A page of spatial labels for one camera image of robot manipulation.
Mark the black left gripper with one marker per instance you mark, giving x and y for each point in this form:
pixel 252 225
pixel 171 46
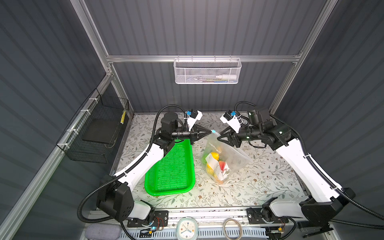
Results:
pixel 192 134

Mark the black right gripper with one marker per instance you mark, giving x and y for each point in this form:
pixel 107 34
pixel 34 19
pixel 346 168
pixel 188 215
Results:
pixel 235 136

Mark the yellow pear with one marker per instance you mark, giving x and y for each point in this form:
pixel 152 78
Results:
pixel 215 156

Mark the clear zip top bag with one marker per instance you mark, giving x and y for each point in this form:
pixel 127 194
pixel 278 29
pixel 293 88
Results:
pixel 236 159

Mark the red apple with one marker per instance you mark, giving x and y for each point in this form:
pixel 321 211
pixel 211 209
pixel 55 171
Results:
pixel 223 165

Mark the small yellow lemon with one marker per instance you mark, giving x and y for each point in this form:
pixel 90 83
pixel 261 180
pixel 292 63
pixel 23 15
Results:
pixel 209 170

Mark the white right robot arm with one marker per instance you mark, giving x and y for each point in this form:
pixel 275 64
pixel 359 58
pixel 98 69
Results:
pixel 326 198

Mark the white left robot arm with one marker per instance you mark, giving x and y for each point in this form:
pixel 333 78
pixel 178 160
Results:
pixel 114 195

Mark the green plastic tray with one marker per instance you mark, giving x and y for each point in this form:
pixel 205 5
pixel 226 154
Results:
pixel 174 174

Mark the yellow tag on basket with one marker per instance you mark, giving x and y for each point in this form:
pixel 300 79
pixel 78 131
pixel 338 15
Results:
pixel 123 117

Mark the white desk clock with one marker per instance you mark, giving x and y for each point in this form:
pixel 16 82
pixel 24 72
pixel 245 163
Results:
pixel 187 229

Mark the grey cloth pouch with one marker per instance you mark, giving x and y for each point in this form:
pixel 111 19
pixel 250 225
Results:
pixel 103 232

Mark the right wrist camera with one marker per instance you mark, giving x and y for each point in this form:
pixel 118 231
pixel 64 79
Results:
pixel 232 119

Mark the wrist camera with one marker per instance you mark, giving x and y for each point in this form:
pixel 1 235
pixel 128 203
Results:
pixel 232 119
pixel 192 117

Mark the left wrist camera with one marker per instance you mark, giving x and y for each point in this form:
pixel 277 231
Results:
pixel 192 117

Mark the white wire mesh basket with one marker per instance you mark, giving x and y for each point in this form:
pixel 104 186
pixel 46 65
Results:
pixel 207 71

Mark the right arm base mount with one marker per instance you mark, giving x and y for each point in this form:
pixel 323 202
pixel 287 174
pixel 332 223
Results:
pixel 260 215

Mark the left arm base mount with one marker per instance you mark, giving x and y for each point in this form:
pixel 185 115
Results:
pixel 156 218

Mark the black wire basket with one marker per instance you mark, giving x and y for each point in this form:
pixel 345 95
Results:
pixel 96 134

